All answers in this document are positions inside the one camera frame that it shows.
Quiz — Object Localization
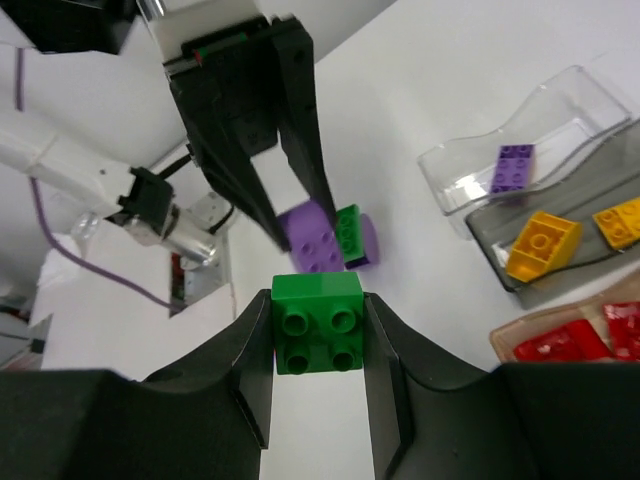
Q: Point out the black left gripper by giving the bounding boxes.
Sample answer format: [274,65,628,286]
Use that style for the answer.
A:
[162,16,337,252]

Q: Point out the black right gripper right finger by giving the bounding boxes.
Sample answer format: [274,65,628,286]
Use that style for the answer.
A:
[363,293,639,479]

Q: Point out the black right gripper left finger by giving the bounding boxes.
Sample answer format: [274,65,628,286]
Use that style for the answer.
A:
[1,289,274,479]

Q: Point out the purple curved lego piece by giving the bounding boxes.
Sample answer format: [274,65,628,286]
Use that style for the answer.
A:
[278,200,380,273]

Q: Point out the yellow butterfly lego piece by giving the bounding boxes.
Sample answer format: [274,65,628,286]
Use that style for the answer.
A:
[506,211,583,283]

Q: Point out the purple lego brick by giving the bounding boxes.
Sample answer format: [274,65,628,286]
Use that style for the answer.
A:
[489,144,535,195]

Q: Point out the yellow lego brick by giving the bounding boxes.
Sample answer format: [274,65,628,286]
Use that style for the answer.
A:
[592,197,640,250]

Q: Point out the red lego brick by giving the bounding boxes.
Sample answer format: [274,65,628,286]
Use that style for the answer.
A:
[513,327,584,362]

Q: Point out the red flower lego piece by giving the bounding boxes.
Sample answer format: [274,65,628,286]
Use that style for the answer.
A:
[566,302,639,362]

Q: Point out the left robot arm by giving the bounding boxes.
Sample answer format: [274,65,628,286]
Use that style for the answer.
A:
[1,1,336,263]

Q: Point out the tan plastic container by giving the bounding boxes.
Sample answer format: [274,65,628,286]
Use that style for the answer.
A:
[489,273,639,363]

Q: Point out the smoke grey plastic container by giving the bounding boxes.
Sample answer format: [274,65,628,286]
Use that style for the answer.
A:
[465,124,639,308]

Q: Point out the clear plastic container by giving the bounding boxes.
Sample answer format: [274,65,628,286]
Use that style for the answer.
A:
[417,66,633,216]

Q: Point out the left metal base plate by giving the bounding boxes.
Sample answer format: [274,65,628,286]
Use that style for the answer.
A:
[116,192,234,311]

